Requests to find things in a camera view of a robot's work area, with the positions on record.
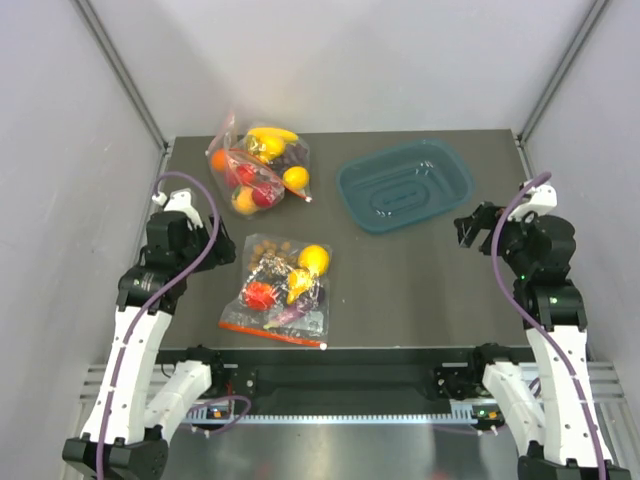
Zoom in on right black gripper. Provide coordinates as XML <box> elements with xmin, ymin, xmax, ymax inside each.
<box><xmin>454</xmin><ymin>201</ymin><xmax>541</xmax><ymax>277</ymax></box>

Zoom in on brown fake longan bunch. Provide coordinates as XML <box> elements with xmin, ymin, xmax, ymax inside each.
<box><xmin>247</xmin><ymin>240</ymin><xmax>295</xmax><ymax>275</ymax></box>

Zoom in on clear zip bag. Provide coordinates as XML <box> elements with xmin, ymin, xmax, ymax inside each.
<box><xmin>218</xmin><ymin>234</ymin><xmax>332</xmax><ymax>350</ymax></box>
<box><xmin>205</xmin><ymin>112</ymin><xmax>313</xmax><ymax>217</ymax></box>

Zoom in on purple fake eggplant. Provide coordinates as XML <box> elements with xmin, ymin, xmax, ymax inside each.
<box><xmin>263</xmin><ymin>298</ymin><xmax>315</xmax><ymax>330</ymax></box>

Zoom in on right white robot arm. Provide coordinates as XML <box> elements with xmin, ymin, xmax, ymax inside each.
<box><xmin>454</xmin><ymin>202</ymin><xmax>632</xmax><ymax>479</ymax></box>

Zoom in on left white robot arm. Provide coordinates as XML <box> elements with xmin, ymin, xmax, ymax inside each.
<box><xmin>62</xmin><ymin>211</ymin><xmax>236</xmax><ymax>479</ymax></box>

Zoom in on fake peach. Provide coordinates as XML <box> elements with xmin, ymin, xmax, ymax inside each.
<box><xmin>232</xmin><ymin>186</ymin><xmax>258</xmax><ymax>216</ymax></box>

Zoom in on red fake tomato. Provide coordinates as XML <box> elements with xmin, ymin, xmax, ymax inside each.
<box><xmin>243</xmin><ymin>281</ymin><xmax>277</xmax><ymax>311</ymax></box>

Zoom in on fake red apple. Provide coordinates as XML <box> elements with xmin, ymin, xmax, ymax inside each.
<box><xmin>251</xmin><ymin>183</ymin><xmax>280</xmax><ymax>209</ymax></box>

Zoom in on fake orange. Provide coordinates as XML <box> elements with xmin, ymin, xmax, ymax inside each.
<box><xmin>210</xmin><ymin>149</ymin><xmax>228</xmax><ymax>173</ymax></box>

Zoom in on far fake lemon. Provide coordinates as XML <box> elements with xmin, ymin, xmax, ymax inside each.
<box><xmin>282</xmin><ymin>165</ymin><xmax>310</xmax><ymax>191</ymax></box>

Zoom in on yellow fake lemon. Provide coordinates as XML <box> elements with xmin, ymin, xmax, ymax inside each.
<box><xmin>297</xmin><ymin>244</ymin><xmax>331</xmax><ymax>276</ymax></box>

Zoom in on fake purple grapes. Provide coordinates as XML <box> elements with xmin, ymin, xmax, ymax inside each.
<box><xmin>271</xmin><ymin>143</ymin><xmax>308</xmax><ymax>169</ymax></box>

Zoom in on fake yellow banana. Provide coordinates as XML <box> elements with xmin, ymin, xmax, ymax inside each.
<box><xmin>248</xmin><ymin>126</ymin><xmax>299</xmax><ymax>143</ymax></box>

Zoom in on teal plastic bin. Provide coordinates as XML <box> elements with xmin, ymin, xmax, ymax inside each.
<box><xmin>336</xmin><ymin>138</ymin><xmax>475</xmax><ymax>234</ymax></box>

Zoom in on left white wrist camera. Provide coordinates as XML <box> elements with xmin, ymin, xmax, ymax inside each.
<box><xmin>151</xmin><ymin>189</ymin><xmax>203</xmax><ymax>228</ymax></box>

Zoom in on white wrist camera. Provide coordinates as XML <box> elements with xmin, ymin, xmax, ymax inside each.
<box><xmin>508</xmin><ymin>184</ymin><xmax>558</xmax><ymax>222</ymax></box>
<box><xmin>151</xmin><ymin>189</ymin><xmax>203</xmax><ymax>228</ymax></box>

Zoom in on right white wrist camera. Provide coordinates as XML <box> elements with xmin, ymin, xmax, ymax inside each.
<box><xmin>508</xmin><ymin>184</ymin><xmax>558</xmax><ymax>222</ymax></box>

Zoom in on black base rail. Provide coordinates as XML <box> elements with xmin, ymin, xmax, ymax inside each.
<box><xmin>154</xmin><ymin>344</ymin><xmax>539</xmax><ymax>416</ymax></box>

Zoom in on grey cable duct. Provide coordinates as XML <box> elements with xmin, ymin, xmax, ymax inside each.
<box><xmin>184</xmin><ymin>402</ymin><xmax>506</xmax><ymax>426</ymax></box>

